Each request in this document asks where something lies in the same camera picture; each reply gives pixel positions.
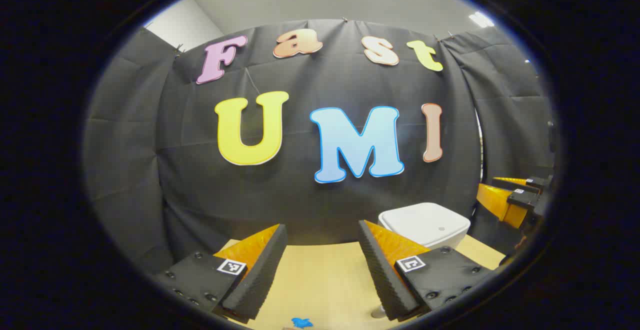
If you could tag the ceiling light panel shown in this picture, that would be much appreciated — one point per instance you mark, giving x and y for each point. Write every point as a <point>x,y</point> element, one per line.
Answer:
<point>481,19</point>

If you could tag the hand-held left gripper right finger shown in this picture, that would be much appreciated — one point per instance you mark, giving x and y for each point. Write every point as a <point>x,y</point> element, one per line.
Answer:
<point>382,275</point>

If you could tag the black backdrop cloth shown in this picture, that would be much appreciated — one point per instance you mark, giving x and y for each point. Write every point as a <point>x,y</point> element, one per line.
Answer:
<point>300,195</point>

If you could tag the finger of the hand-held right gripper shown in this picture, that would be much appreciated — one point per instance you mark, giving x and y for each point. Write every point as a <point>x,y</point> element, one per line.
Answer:
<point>520,182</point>
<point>497,202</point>

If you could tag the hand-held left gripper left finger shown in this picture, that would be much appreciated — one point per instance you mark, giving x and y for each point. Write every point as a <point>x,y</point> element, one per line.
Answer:
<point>260,275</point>

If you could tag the wooden desktop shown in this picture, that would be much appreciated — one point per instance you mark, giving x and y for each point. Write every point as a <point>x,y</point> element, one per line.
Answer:
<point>320,280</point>

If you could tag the white desktop garbage bin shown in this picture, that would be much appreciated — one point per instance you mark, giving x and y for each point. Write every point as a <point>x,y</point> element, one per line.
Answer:
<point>425,222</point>

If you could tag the blue paper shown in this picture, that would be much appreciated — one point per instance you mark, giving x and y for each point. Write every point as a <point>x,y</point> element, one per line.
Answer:
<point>302,322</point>

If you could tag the silver pop can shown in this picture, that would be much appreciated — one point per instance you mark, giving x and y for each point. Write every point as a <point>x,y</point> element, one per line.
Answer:
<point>378,313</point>

